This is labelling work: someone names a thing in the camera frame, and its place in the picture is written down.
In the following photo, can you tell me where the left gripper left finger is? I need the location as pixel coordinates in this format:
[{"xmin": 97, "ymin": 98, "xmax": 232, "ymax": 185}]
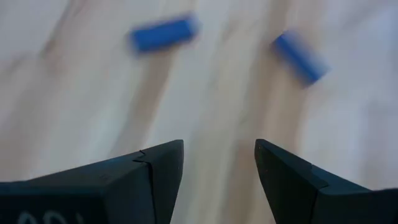
[{"xmin": 0, "ymin": 139, "xmax": 185, "ymax": 224}]

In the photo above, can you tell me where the blue rectangular block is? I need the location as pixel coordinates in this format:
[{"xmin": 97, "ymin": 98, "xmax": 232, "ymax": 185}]
[
  {"xmin": 271, "ymin": 30, "xmax": 330, "ymax": 87},
  {"xmin": 127, "ymin": 14, "xmax": 200, "ymax": 55}
]

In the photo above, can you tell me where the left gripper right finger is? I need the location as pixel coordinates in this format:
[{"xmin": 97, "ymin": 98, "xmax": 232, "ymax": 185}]
[{"xmin": 254, "ymin": 138, "xmax": 398, "ymax": 224}]

